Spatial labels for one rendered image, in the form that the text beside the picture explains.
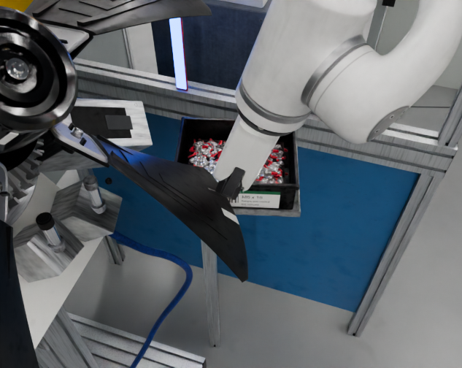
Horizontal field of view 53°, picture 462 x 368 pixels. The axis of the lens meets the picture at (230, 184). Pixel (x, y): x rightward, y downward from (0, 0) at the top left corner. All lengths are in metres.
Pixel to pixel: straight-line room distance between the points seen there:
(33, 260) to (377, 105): 0.46
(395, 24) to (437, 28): 2.05
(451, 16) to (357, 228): 0.83
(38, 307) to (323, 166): 0.64
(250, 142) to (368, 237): 0.75
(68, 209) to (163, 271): 1.05
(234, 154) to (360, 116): 0.17
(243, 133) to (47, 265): 0.31
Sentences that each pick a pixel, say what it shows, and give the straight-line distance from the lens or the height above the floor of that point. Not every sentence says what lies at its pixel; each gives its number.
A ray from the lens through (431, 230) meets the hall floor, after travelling 1.96.
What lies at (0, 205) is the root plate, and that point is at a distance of 0.51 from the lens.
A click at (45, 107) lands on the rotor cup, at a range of 0.47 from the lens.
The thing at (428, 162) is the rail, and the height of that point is 0.81.
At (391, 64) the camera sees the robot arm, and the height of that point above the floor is 1.25.
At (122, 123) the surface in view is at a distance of 0.71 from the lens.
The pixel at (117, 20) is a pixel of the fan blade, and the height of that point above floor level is 1.18.
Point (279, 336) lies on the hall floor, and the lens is 1.60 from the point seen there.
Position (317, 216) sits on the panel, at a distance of 1.18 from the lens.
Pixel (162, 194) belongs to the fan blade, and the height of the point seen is 1.06.
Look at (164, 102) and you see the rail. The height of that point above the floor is 0.82.
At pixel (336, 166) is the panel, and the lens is 1.04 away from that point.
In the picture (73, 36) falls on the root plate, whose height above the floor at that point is 1.19.
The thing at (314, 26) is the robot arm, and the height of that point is 1.27.
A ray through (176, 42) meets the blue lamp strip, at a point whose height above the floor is 0.97.
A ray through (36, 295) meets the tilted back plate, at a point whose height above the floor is 0.87.
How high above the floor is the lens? 1.47
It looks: 49 degrees down
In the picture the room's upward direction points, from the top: straight up
